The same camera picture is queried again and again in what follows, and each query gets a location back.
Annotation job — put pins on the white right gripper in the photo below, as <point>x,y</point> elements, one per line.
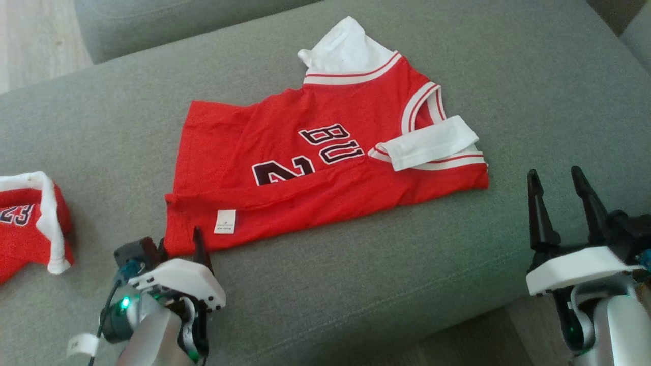
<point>574,267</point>

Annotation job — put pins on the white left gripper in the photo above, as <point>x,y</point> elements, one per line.
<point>178,282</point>

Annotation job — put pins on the red basketball jersey white sleeves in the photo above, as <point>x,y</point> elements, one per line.
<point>305,193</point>

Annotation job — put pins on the red shorts number 23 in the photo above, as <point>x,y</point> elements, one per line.
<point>25,239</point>

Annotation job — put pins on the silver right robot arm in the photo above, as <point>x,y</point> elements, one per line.
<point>615,325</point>

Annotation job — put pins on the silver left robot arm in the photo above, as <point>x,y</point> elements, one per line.
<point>147,335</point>

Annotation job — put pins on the large grey sofa seat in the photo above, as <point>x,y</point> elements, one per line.
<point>457,254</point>

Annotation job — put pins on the grey sofa side cushion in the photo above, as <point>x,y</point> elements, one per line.
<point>638,43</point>

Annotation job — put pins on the grey sofa back cushion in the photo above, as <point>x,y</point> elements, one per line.
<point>178,25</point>

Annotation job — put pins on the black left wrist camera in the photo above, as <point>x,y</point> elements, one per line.
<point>135,251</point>

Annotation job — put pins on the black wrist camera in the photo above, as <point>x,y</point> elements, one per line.
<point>135,251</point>
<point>630,234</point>

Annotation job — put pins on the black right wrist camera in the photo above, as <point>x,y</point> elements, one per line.
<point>630,234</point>

